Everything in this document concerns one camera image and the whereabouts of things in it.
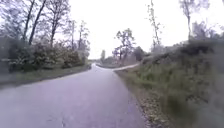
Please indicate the tree with dark crown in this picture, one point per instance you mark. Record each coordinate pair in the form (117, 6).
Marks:
(125, 41)

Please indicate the grey asphalt road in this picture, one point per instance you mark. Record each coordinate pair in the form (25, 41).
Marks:
(86, 100)

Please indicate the grass verge with leaves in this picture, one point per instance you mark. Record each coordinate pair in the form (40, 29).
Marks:
(160, 90)

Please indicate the thin bare tree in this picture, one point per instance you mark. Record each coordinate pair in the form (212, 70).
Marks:
(154, 26)

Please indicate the row of bushes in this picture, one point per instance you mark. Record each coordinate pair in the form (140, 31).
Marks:
(43, 56)

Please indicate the grass strip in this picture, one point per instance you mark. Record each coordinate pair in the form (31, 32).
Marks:
(36, 75)

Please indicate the row of trees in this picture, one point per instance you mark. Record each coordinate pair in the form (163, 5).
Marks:
(43, 23)

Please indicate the overgrown bank of bushes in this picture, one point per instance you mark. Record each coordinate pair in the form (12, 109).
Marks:
(193, 50)

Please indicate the tall tree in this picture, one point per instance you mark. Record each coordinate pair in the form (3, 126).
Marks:
(189, 16)

